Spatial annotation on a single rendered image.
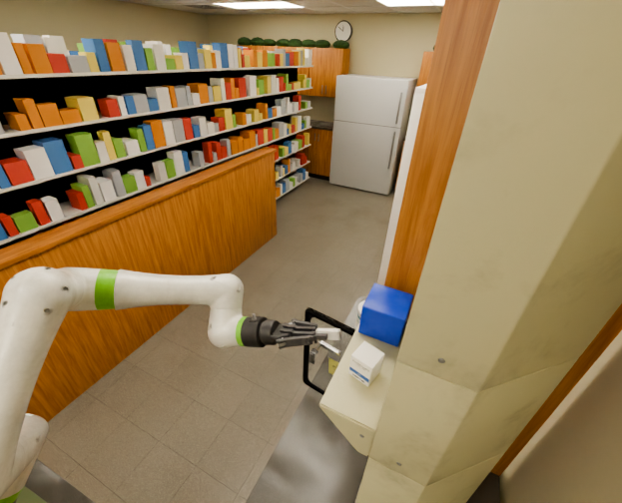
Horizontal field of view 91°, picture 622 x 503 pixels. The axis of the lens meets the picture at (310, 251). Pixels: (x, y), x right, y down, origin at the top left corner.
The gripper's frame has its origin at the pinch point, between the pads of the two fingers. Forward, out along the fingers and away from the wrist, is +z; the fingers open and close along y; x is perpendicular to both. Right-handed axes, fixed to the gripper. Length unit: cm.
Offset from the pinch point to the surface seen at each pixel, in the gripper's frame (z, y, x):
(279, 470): -21, -9, 46
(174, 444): -125, 35, 108
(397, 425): 20.5, -30.9, -3.3
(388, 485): 17.0, -27.0, 17.4
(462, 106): 35, -3, -53
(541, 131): 35, -41, -48
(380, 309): 16.6, -9.2, -13.2
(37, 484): -89, -36, 33
